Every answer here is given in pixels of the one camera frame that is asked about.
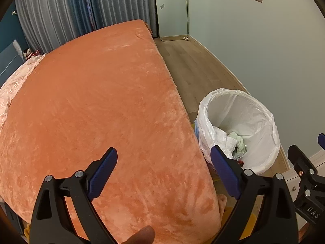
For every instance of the grey blue curtains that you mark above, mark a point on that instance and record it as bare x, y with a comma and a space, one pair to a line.
49, 24

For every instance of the blue padded headboard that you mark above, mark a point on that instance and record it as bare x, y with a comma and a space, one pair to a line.
11, 58

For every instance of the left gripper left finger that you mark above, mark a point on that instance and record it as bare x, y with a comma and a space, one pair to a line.
51, 221

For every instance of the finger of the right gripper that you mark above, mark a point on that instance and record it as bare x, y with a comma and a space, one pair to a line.
307, 185
321, 140

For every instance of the white tissue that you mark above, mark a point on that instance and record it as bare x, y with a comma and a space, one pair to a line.
226, 143

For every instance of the pink floral pillow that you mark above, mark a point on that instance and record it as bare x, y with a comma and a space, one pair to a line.
14, 83

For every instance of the gold framed floor mirror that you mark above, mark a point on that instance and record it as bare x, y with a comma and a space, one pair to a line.
172, 19

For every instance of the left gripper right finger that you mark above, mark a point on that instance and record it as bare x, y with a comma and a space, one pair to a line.
276, 221

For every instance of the orange velvet bed cover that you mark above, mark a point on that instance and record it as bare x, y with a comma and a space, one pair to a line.
111, 88

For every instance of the green fluffy sock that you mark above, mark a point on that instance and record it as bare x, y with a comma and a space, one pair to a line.
240, 147

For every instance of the white plastic trash bag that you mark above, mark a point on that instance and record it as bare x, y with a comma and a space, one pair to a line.
237, 111

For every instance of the dark red velvet scrunchie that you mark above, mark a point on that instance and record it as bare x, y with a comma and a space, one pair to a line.
240, 162

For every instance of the left hand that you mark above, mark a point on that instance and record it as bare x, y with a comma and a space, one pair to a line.
144, 236

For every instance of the small toy on bedside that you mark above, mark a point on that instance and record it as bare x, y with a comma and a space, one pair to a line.
29, 53

